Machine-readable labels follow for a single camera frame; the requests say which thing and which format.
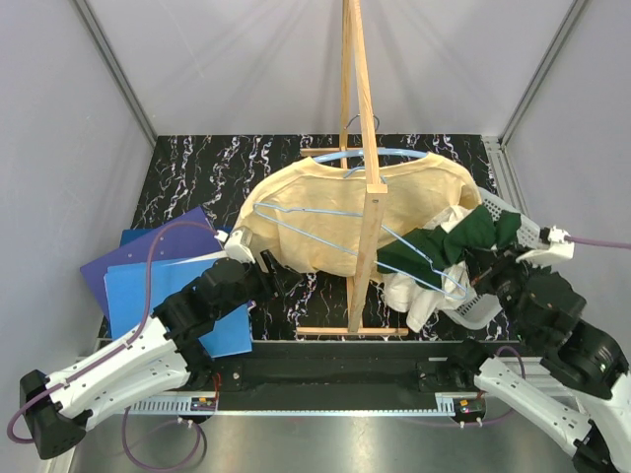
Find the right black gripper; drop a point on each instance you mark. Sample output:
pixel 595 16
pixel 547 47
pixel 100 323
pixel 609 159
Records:
pixel 484 263

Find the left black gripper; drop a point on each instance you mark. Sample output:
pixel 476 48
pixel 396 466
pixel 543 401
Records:
pixel 279 280

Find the cream yellow t shirt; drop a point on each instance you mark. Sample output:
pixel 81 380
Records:
pixel 315 217

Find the green and white t shirt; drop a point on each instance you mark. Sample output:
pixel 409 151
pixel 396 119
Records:
pixel 425 270

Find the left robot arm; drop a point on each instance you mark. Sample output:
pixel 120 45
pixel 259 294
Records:
pixel 161 353

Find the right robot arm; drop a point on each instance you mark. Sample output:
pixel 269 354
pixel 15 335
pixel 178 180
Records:
pixel 546 313

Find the wooden hanger stand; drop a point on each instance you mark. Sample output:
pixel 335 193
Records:
pixel 354 68

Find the light blue plastic hanger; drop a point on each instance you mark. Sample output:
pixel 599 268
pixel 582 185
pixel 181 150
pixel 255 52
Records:
pixel 359 153

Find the white plastic basket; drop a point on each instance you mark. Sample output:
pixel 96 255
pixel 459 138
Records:
pixel 478 311

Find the purple folder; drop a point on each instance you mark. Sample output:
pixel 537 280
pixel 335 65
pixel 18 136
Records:
pixel 193 236

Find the black marbled mat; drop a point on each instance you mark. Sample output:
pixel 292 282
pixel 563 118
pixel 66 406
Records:
pixel 217 172

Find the blue folder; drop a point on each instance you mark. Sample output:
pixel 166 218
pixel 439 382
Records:
pixel 129 286

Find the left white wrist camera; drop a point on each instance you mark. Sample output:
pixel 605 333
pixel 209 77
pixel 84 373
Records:
pixel 236 244

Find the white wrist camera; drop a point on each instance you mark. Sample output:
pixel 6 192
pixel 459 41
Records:
pixel 556 248
pixel 236 244

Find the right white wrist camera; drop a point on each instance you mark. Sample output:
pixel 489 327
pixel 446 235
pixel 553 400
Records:
pixel 556 248

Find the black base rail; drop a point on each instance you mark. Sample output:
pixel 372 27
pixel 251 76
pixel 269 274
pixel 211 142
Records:
pixel 329 376

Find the white slotted cable duct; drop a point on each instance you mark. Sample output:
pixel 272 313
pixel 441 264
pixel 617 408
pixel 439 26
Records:
pixel 174 406

